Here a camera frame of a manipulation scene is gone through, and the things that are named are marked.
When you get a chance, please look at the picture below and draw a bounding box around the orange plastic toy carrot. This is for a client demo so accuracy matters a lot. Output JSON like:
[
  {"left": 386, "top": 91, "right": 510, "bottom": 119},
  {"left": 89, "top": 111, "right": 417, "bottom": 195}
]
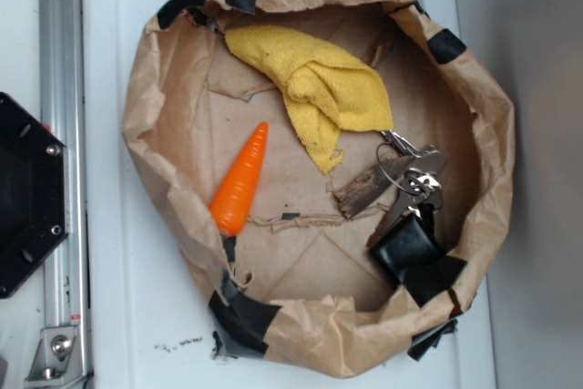
[{"left": 210, "top": 121, "right": 269, "bottom": 238}]

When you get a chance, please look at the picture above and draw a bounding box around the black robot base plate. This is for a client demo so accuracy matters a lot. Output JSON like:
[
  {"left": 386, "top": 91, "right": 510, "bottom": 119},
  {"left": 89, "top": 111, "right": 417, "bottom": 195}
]
[{"left": 1, "top": 93, "right": 68, "bottom": 299}]

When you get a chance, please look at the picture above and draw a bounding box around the worn wooden key tag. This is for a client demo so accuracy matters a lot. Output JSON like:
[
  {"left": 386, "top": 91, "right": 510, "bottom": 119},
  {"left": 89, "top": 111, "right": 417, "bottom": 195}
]
[{"left": 333, "top": 156, "right": 414, "bottom": 220}]

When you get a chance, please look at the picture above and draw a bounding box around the yellow microfiber cloth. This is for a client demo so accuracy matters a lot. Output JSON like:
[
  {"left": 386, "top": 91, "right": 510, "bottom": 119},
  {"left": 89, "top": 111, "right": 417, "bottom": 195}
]
[{"left": 225, "top": 25, "right": 394, "bottom": 175}]

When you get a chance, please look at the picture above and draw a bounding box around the black leather key fob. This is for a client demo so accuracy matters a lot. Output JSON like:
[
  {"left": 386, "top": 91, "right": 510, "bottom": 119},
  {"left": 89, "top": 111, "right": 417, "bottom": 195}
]
[{"left": 369, "top": 214, "right": 445, "bottom": 283}]

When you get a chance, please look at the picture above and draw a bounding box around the silver key bunch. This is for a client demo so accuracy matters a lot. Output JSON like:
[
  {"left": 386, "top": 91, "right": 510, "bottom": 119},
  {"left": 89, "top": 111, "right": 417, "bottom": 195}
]
[{"left": 366, "top": 130, "right": 446, "bottom": 249}]

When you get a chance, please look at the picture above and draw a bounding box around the aluminium extrusion rail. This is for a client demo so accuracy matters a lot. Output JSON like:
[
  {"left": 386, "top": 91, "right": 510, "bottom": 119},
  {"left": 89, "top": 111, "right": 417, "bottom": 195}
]
[{"left": 39, "top": 0, "right": 94, "bottom": 388}]

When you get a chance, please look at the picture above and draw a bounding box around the metal corner bracket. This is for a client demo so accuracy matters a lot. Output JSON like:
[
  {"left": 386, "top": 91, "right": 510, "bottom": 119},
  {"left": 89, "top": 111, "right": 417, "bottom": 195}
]
[{"left": 24, "top": 326, "right": 84, "bottom": 388}]

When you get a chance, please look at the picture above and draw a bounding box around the brown paper bag bin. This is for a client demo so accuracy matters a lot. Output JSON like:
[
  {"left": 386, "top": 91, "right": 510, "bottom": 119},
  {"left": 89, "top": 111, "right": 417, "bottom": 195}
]
[{"left": 122, "top": 0, "right": 515, "bottom": 377}]

